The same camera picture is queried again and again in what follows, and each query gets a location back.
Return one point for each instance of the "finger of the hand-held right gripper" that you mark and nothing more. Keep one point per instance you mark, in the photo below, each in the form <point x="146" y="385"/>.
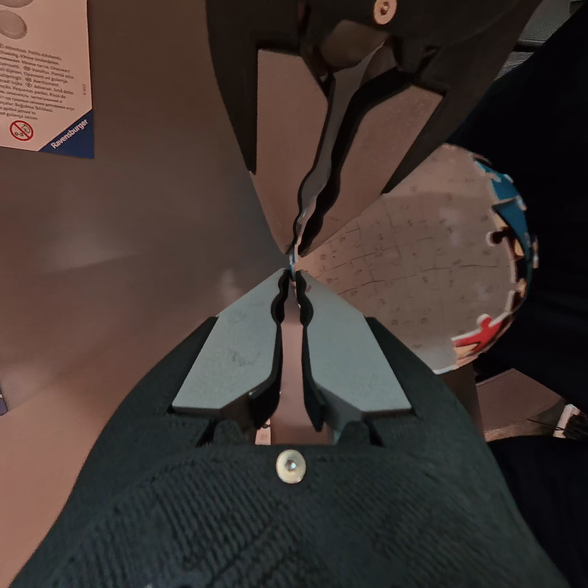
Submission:
<point x="285" y="128"/>
<point x="390" y="138"/>

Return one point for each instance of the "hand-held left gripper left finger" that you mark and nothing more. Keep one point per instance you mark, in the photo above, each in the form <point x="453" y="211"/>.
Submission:
<point x="229" y="358"/>

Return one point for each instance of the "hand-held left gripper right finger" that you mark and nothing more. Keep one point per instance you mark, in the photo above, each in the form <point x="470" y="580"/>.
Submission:
<point x="353" y="358"/>

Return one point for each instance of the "white puzzle pieces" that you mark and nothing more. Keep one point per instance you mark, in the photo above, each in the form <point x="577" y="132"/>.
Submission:
<point x="263" y="436"/>

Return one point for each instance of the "curved blue puzzle piece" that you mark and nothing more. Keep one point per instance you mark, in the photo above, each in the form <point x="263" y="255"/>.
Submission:
<point x="299" y="229"/>

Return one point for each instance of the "blue white puzzle ball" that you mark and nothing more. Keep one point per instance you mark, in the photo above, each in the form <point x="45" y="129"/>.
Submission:
<point x="413" y="252"/>

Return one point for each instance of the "white instruction leaflet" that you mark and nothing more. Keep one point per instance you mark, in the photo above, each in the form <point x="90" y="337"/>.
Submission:
<point x="46" y="69"/>

